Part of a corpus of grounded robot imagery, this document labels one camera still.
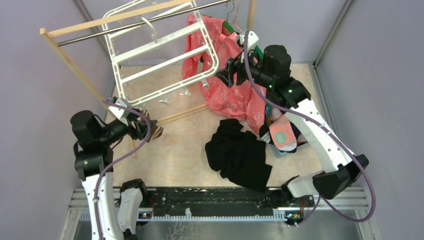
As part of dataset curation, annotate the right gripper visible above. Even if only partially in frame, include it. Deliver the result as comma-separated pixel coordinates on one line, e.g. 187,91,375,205
214,46,274,89

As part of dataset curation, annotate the brown striped sock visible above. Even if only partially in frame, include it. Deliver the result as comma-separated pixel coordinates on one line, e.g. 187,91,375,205
141,109,164,143

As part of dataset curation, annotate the pink sock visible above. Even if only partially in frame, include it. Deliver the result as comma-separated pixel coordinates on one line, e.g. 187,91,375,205
269,108,297,152

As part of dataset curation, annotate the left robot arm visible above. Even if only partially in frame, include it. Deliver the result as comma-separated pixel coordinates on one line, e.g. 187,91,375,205
70,110,150,240

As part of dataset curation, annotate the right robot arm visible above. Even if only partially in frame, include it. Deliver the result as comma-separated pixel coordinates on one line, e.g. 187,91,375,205
215,45,369,206

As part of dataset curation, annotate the green garment on hanger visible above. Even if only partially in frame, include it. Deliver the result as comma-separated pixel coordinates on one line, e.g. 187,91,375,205
222,20,264,63

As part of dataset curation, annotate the white plastic sock hanger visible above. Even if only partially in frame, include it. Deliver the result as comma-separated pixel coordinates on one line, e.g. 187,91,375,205
102,0,220,106

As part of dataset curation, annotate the pink printed shirt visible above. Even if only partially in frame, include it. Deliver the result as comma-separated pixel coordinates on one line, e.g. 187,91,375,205
181,13,268,135

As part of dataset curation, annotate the black cloth pile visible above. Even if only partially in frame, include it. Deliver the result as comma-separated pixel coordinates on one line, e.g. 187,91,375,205
204,119,272,193

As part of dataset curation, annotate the light blue plastic basket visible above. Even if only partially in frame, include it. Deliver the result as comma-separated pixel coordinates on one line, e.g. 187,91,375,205
264,105,309,159

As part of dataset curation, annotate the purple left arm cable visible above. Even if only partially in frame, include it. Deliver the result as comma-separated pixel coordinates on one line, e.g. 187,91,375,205
93,98,152,240

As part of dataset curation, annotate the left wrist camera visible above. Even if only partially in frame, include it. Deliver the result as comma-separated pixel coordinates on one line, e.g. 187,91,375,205
105,97,132,126

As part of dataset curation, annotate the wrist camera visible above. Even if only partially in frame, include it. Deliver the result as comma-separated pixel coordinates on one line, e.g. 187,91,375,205
105,97,132,126
236,29,259,62

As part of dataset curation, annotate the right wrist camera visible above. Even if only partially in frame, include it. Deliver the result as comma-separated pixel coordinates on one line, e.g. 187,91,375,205
236,29,259,62

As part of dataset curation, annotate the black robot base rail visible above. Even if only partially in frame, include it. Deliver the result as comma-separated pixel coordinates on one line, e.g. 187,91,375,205
67,186,369,228

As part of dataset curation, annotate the wooden frame post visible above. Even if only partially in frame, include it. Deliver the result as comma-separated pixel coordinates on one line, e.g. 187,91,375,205
39,0,213,158

